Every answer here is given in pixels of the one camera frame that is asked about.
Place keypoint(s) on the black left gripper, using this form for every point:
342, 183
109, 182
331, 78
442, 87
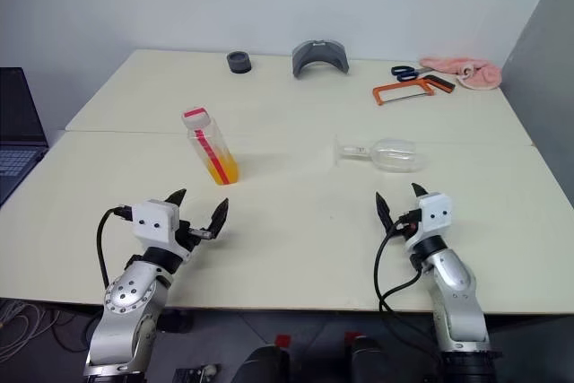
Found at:
190, 239

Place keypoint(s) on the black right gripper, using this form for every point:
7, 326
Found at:
410, 221

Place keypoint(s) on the clear orange juice bottle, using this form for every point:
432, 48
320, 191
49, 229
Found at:
215, 154

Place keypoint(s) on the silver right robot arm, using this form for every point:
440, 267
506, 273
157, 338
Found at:
453, 284

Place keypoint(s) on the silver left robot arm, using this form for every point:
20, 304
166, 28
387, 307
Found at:
130, 293

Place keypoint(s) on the clear plastic wine glass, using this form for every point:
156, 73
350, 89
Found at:
394, 156

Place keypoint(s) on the black block under table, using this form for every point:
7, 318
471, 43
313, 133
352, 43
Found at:
176, 321

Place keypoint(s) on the orange hacksaw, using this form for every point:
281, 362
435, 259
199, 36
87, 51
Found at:
399, 85

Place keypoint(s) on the red square tag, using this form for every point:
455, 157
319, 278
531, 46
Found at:
282, 341
352, 336

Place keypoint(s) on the pink towel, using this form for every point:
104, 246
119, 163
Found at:
484, 75

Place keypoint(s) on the dark rounded shape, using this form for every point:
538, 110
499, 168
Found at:
262, 365
374, 362

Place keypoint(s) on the small black floor device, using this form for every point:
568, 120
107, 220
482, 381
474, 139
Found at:
197, 373

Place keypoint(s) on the grey curved visor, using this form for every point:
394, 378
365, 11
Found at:
320, 49

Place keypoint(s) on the grey partition panel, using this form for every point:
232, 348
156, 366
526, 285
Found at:
547, 87

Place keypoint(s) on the dark laptop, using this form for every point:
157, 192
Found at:
18, 109

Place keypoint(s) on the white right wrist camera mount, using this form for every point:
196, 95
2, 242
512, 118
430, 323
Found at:
435, 215

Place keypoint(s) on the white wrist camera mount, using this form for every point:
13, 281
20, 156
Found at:
435, 215
154, 217

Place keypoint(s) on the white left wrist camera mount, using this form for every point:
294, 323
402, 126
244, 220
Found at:
154, 217

